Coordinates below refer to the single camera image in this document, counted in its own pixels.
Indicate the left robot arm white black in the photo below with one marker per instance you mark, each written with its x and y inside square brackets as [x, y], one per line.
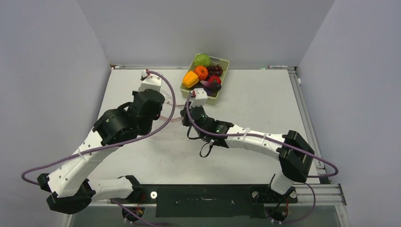
[70, 188]

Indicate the clear zip top bag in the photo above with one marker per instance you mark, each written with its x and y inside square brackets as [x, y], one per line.
[167, 108]

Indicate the red tomato toy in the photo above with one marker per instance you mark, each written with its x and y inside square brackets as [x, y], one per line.
[214, 79]

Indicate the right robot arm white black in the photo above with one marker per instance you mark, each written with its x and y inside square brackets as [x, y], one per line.
[291, 150]

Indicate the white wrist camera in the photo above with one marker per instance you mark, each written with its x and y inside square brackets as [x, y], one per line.
[150, 81]
[199, 96]

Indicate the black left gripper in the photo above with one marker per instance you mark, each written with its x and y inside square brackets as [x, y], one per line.
[154, 118]

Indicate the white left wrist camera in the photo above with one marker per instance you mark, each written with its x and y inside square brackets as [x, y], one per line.
[150, 81]

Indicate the dark red grapes toy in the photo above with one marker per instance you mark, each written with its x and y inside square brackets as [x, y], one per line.
[215, 70]

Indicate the orange pumpkin toy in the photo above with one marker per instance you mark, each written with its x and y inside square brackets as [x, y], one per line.
[202, 72]

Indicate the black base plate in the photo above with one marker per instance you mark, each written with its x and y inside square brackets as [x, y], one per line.
[209, 200]

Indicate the yellow bell pepper toy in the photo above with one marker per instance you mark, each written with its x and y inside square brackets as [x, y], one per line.
[190, 79]

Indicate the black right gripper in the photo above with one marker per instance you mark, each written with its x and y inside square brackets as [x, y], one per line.
[186, 122]

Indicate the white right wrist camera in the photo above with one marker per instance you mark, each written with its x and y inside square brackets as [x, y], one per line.
[199, 96]

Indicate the green cabbage toy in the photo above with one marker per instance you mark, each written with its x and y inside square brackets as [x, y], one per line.
[202, 60]

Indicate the purple eggplant toy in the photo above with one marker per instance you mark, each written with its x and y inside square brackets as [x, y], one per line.
[211, 89]

